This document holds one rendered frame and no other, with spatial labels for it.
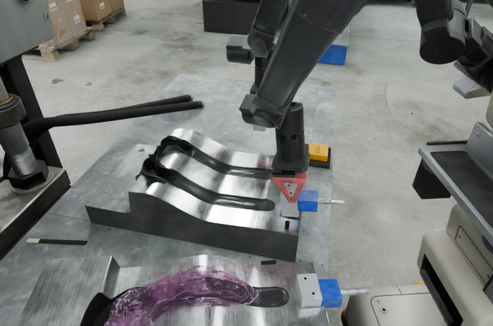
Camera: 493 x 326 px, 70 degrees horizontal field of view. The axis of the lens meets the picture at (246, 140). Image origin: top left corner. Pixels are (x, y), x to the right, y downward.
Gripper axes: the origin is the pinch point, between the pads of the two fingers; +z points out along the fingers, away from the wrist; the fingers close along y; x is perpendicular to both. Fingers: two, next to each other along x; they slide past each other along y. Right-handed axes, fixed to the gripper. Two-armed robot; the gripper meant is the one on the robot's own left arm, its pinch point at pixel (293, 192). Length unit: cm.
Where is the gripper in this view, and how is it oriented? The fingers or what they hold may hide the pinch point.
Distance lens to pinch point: 76.5
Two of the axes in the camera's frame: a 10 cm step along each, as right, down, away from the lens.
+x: 9.7, 0.1, -2.6
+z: 1.1, 9.0, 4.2
